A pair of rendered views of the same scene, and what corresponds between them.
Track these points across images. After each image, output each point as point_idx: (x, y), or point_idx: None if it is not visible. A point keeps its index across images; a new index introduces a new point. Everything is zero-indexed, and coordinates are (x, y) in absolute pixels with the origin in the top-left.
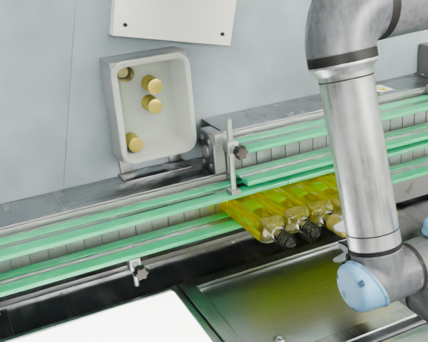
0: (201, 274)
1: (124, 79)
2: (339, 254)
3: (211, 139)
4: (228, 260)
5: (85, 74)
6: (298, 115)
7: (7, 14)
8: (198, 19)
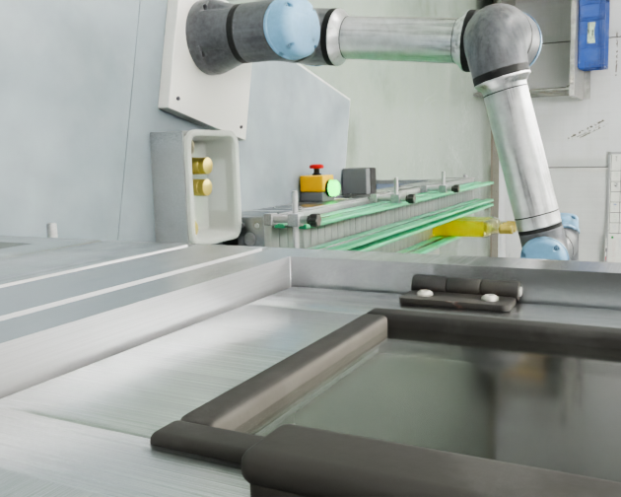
0: None
1: None
2: None
3: (264, 220)
4: None
5: (138, 148)
6: (309, 208)
7: (79, 62)
8: (226, 107)
